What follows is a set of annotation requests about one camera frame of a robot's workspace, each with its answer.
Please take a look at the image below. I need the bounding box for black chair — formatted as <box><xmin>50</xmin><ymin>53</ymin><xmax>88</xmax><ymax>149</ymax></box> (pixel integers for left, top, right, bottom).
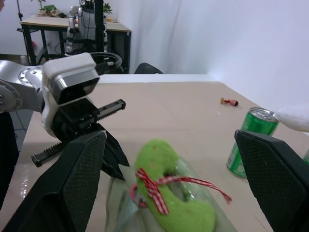
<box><xmin>133</xmin><ymin>62</ymin><xmax>164</xmax><ymax>74</ymax></box>

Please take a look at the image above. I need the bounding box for white plastic bag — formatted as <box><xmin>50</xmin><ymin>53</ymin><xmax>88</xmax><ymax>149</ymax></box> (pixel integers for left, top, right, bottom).
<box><xmin>272</xmin><ymin>102</ymin><xmax>309</xmax><ymax>133</ymax></box>

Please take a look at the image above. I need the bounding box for green plush keychain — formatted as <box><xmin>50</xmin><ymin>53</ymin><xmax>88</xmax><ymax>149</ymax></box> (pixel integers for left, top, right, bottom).
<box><xmin>129</xmin><ymin>139</ymin><xmax>233</xmax><ymax>232</ymax></box>

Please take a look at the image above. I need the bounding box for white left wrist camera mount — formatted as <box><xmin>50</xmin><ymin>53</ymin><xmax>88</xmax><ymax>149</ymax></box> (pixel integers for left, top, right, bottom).
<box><xmin>40</xmin><ymin>52</ymin><xmax>100</xmax><ymax>139</ymax></box>

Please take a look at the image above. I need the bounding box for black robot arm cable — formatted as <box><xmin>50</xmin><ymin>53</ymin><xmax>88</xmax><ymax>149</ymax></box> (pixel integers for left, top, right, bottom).
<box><xmin>89</xmin><ymin>51</ymin><xmax>123</xmax><ymax>73</ymax></box>

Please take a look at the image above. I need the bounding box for green drink can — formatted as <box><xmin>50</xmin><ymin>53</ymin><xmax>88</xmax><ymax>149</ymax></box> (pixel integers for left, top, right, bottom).
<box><xmin>225</xmin><ymin>107</ymin><xmax>280</xmax><ymax>179</ymax></box>

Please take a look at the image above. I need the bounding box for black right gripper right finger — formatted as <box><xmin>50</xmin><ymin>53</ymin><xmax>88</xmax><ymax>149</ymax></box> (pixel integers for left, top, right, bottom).
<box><xmin>234</xmin><ymin>129</ymin><xmax>309</xmax><ymax>232</ymax></box>

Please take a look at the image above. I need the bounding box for black stand pole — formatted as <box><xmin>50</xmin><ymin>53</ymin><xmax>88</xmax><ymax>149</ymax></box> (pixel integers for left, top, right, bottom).
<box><xmin>95</xmin><ymin>0</ymin><xmax>107</xmax><ymax>64</ymax></box>

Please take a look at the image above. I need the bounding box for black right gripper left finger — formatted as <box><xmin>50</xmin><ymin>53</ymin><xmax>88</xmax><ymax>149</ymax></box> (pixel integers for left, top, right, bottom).
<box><xmin>0</xmin><ymin>131</ymin><xmax>107</xmax><ymax>232</ymax></box>

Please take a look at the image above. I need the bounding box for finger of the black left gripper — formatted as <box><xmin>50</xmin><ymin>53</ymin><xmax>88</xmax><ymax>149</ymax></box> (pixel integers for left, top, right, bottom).
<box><xmin>100</xmin><ymin>155</ymin><xmax>126</xmax><ymax>181</ymax></box>
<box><xmin>104</xmin><ymin>131</ymin><xmax>130</xmax><ymax>168</ymax></box>

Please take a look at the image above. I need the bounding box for small red wooden figurine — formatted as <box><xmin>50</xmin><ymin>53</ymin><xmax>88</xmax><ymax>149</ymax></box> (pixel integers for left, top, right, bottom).
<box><xmin>220</xmin><ymin>97</ymin><xmax>240</xmax><ymax>107</ymax></box>

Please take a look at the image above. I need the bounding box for wooden table with black frame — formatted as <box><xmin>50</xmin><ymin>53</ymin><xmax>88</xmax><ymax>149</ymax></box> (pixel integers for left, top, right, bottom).
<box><xmin>16</xmin><ymin>14</ymin><xmax>132</xmax><ymax>74</ymax></box>

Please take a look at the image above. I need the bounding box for potted green plant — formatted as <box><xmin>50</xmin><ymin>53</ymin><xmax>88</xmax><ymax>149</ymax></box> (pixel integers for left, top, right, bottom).
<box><xmin>36</xmin><ymin>0</ymin><xmax>64</xmax><ymax>18</ymax></box>

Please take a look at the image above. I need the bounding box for silver humanoid robot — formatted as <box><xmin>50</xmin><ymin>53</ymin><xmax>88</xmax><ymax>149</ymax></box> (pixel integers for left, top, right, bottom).
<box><xmin>65</xmin><ymin>0</ymin><xmax>109</xmax><ymax>57</ymax></box>

